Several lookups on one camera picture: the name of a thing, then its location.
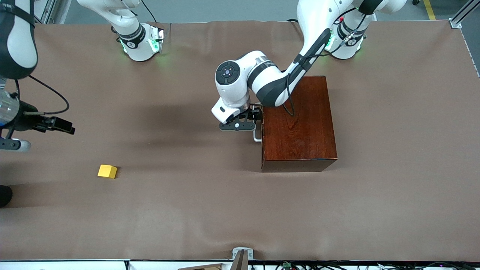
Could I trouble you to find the black right base cable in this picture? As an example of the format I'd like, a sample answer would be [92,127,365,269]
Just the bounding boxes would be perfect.
[141,0,157,24]

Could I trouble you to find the dark wooden drawer cabinet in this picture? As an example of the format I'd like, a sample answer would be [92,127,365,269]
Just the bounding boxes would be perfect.
[261,76,338,173]

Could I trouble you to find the yellow cube block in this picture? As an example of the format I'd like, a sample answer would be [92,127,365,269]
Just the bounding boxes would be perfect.
[97,165,118,179]

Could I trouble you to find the flat cardboard piece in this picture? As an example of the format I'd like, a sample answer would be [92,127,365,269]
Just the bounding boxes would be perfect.
[178,264,224,270]

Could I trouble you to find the black rounded object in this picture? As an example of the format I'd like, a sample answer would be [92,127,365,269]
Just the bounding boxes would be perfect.
[0,185,13,208]

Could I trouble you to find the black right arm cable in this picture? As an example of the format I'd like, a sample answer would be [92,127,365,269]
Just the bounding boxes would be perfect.
[15,75,70,115]

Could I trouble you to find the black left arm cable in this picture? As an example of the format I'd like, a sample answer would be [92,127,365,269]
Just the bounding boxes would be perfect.
[282,13,368,117]

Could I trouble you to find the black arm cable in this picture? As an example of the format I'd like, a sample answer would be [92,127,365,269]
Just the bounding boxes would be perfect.
[15,75,70,115]
[282,13,368,117]

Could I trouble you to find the light wooden drawer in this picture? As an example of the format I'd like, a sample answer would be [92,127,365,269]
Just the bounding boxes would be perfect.
[253,105,263,143]

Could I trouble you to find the grey-brown wedge board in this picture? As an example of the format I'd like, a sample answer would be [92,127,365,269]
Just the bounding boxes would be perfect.
[231,250,249,270]

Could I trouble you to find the brown table mat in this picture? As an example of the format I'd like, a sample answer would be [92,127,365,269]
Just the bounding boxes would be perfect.
[0,19,480,262]

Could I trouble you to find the aluminium frame post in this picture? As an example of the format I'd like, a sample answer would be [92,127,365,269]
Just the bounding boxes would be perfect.
[450,0,480,29]

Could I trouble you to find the small metal clamp bracket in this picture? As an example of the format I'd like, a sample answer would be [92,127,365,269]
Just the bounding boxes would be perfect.
[232,247,254,260]

